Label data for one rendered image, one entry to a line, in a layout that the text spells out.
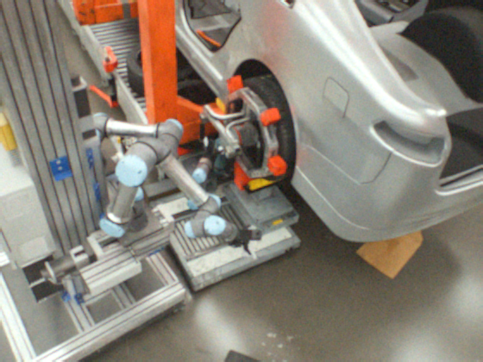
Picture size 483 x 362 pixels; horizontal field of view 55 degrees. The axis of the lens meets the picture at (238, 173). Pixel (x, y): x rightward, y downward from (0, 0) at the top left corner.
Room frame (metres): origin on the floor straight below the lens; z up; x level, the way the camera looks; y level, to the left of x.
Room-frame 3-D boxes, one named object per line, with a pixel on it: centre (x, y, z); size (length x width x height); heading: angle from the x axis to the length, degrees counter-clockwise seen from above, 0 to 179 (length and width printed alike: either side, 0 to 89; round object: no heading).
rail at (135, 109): (3.52, 1.20, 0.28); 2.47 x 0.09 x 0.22; 33
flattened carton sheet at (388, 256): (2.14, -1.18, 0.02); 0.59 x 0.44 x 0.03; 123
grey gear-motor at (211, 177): (2.43, 0.21, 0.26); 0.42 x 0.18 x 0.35; 123
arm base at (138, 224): (1.47, 0.50, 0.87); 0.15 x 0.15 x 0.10
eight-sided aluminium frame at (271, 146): (2.22, -0.04, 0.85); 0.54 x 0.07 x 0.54; 33
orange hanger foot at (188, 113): (2.63, 0.27, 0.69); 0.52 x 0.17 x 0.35; 123
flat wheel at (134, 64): (3.58, 0.76, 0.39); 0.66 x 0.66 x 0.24
